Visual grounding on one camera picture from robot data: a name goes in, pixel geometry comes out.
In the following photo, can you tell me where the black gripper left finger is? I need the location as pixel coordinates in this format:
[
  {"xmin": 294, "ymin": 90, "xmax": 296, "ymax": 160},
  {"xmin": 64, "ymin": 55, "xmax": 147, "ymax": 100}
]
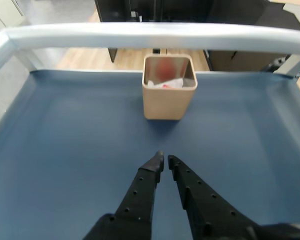
[{"xmin": 82, "ymin": 150, "xmax": 165, "ymax": 240}]

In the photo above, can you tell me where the light grey metal frame rail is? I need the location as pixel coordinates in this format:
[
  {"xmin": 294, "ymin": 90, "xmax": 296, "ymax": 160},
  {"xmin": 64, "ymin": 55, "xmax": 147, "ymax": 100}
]
[{"xmin": 0, "ymin": 22, "xmax": 300, "ymax": 81}]

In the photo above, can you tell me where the dark drawer cabinet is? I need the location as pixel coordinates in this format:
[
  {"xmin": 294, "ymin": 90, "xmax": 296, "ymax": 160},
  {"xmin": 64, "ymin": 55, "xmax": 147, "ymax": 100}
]
[{"xmin": 206, "ymin": 49, "xmax": 292, "ymax": 73}]

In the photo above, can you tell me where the dark table mat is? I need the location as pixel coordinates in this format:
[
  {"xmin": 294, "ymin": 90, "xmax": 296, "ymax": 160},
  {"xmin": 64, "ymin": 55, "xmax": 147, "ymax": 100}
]
[{"xmin": 0, "ymin": 68, "xmax": 300, "ymax": 240}]

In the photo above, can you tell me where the white crumpled tissue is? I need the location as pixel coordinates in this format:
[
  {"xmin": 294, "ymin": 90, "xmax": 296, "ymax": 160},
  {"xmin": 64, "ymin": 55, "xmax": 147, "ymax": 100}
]
[{"xmin": 146, "ymin": 77, "xmax": 185, "ymax": 90}]

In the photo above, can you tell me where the square metal box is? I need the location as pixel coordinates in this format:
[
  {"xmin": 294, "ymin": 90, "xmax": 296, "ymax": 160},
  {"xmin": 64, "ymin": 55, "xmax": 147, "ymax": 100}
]
[{"xmin": 141, "ymin": 54, "xmax": 199, "ymax": 121}]

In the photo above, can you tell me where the white cabinet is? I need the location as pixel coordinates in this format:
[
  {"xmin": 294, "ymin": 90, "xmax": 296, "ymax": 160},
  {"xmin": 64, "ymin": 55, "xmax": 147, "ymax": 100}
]
[{"xmin": 0, "ymin": 0, "xmax": 24, "ymax": 29}]

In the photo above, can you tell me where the black desk furniture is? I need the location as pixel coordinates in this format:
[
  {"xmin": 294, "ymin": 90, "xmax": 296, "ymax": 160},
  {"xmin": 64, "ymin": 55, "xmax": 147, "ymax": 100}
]
[{"xmin": 94, "ymin": 0, "xmax": 171, "ymax": 63}]

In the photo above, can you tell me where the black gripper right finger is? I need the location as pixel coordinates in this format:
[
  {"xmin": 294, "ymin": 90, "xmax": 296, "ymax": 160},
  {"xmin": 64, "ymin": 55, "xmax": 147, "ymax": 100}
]
[{"xmin": 167, "ymin": 154, "xmax": 300, "ymax": 240}]

